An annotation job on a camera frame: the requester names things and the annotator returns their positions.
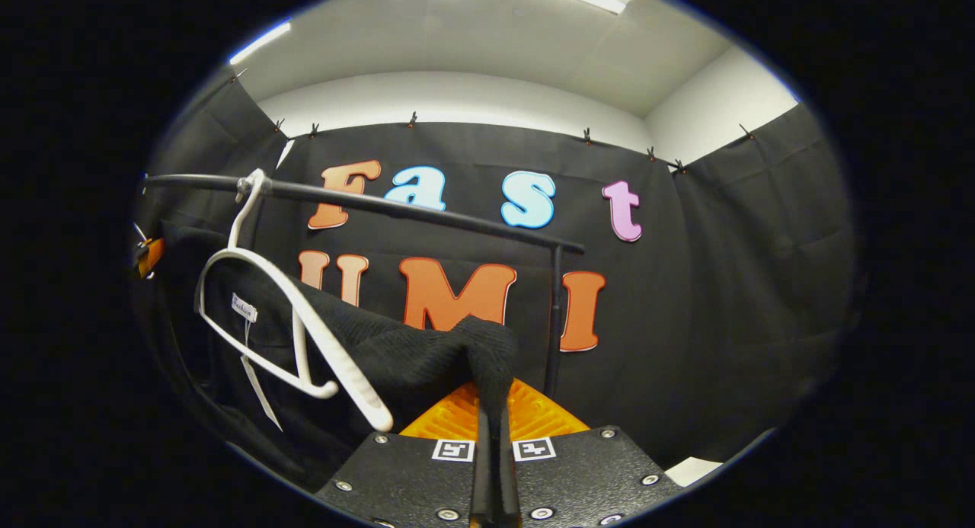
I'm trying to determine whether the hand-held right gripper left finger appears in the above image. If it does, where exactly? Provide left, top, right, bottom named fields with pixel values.
left=314, top=381, right=492, bottom=528

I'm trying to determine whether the white paper sheet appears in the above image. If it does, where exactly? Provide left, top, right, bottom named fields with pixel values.
left=665, top=456, right=723, bottom=488

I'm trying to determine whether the black jacket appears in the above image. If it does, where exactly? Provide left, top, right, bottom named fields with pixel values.
left=145, top=223, right=520, bottom=494

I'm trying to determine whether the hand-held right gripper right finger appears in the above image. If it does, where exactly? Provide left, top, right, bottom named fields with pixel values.
left=499, top=377, right=684, bottom=528

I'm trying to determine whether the white clothes hanger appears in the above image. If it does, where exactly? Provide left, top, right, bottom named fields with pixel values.
left=195, top=168, right=395, bottom=434

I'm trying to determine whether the black clothes rail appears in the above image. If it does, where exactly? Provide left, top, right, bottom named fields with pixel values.
left=141, top=173, right=587, bottom=401

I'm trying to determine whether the black backdrop cloth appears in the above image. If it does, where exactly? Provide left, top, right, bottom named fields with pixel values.
left=133, top=75, right=858, bottom=468

